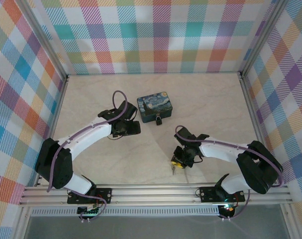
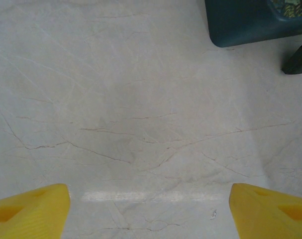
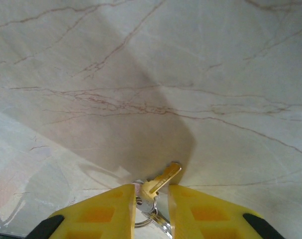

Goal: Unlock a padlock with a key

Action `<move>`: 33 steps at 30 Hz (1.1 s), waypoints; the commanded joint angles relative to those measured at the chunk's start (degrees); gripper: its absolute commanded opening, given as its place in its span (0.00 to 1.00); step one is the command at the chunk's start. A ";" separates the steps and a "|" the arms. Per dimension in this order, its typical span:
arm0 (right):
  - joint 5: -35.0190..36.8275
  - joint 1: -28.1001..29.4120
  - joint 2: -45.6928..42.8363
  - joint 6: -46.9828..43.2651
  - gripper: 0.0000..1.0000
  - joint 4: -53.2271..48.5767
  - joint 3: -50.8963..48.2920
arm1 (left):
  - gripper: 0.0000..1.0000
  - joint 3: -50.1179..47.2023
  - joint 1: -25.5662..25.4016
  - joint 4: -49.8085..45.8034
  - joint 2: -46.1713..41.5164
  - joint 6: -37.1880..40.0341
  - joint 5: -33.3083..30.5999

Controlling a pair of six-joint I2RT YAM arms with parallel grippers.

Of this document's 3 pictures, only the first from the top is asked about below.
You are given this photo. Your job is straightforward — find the starry night painted tin box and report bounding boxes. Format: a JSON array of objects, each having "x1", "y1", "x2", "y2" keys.
[{"x1": 136, "y1": 91, "x2": 175, "y2": 124}]

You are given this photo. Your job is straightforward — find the right controller circuit board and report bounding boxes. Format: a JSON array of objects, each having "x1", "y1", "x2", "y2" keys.
[{"x1": 219, "y1": 204, "x2": 235, "y2": 217}]

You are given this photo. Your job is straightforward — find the controller circuit board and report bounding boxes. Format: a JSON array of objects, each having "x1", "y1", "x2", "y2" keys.
[
  {"x1": 77, "y1": 204, "x2": 101, "y2": 216},
  {"x1": 219, "y1": 204, "x2": 235, "y2": 217}
]

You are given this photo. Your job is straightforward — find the left controller circuit board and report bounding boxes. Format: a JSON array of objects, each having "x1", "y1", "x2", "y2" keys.
[{"x1": 77, "y1": 204, "x2": 101, "y2": 216}]

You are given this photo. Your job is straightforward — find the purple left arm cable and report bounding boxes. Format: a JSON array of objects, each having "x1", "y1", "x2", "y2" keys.
[{"x1": 46, "y1": 90, "x2": 129, "y2": 194}]

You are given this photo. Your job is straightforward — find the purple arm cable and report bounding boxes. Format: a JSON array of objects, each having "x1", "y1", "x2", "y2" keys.
[
  {"x1": 175, "y1": 125, "x2": 285, "y2": 188},
  {"x1": 46, "y1": 90, "x2": 129, "y2": 194}
]

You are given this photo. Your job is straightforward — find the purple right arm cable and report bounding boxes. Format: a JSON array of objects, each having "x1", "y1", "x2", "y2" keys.
[{"x1": 175, "y1": 125, "x2": 285, "y2": 188}]

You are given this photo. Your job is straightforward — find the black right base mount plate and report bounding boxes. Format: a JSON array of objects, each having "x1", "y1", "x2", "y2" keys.
[{"x1": 200, "y1": 186, "x2": 246, "y2": 203}]

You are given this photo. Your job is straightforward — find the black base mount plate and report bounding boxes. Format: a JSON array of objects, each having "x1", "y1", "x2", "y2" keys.
[
  {"x1": 67, "y1": 188, "x2": 113, "y2": 205},
  {"x1": 200, "y1": 186, "x2": 246, "y2": 203}
]

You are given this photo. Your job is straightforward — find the aluminium mounting rail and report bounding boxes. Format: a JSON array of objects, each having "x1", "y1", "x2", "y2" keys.
[{"x1": 18, "y1": 185, "x2": 295, "y2": 207}]

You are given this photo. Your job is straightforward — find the slotted grey cable duct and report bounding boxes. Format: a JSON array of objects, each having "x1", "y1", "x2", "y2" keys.
[{"x1": 31, "y1": 208, "x2": 220, "y2": 217}]

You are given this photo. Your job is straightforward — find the aluminium table side rail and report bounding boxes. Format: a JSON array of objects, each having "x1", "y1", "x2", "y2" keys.
[
  {"x1": 238, "y1": 72, "x2": 290, "y2": 185},
  {"x1": 34, "y1": 74, "x2": 70, "y2": 187}
]

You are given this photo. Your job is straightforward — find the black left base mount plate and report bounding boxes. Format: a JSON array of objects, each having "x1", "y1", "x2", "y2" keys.
[{"x1": 67, "y1": 188, "x2": 113, "y2": 205}]

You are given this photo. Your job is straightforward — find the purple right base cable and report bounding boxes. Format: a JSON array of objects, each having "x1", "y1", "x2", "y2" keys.
[{"x1": 220, "y1": 188, "x2": 252, "y2": 222}]

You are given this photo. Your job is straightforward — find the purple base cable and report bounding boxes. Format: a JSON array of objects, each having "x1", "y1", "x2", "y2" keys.
[
  {"x1": 220, "y1": 188, "x2": 252, "y2": 222},
  {"x1": 70, "y1": 190, "x2": 108, "y2": 223}
]

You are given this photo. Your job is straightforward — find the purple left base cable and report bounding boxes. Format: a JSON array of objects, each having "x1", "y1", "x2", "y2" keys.
[{"x1": 70, "y1": 190, "x2": 108, "y2": 223}]

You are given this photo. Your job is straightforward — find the aluminium frame post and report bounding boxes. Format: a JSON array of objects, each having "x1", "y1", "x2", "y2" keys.
[
  {"x1": 239, "y1": 0, "x2": 289, "y2": 77},
  {"x1": 15, "y1": 0, "x2": 69, "y2": 78}
]

